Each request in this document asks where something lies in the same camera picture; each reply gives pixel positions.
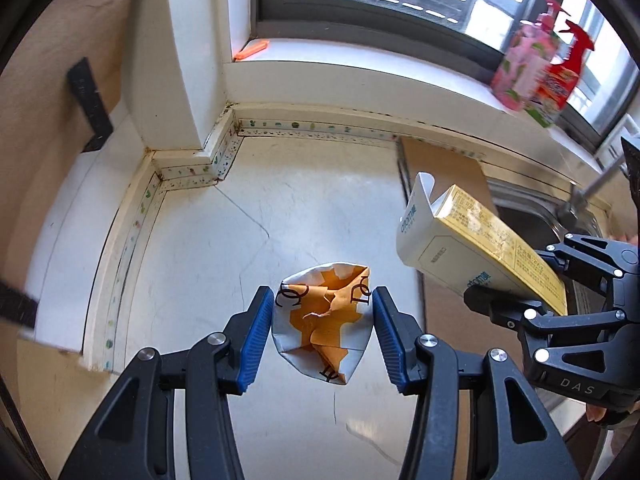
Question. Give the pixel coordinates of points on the stainless steel double sink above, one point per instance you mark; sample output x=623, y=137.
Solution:
x=530, y=220

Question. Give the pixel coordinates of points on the wooden cutting board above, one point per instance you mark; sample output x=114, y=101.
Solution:
x=45, y=85

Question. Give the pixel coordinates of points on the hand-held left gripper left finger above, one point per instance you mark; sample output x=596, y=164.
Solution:
x=252, y=340

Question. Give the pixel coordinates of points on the metal faucet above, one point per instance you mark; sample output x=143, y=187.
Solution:
x=585, y=195

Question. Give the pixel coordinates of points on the red spray bottle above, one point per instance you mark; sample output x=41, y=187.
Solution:
x=560, y=80

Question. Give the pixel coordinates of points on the orange plastic clip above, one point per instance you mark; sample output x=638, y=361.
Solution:
x=251, y=49

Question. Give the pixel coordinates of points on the orange and white paper bag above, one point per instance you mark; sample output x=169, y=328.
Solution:
x=320, y=320

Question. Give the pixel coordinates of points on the black cutting board rack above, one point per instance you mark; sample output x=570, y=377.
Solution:
x=90, y=105

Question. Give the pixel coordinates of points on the white cutting board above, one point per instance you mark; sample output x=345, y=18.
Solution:
x=65, y=260

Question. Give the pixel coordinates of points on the pink dish soap bottle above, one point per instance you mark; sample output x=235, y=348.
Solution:
x=525, y=65

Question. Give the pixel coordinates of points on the yellow carton box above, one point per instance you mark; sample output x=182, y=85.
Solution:
x=475, y=240

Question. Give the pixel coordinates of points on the brown cutting board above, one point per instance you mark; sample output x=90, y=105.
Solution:
x=450, y=170

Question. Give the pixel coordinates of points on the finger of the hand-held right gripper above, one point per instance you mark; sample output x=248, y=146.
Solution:
x=585, y=260
x=505, y=307

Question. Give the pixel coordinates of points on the person's right hand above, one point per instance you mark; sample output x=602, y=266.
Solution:
x=596, y=412

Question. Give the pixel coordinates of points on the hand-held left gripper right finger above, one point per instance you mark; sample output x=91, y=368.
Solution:
x=390, y=340

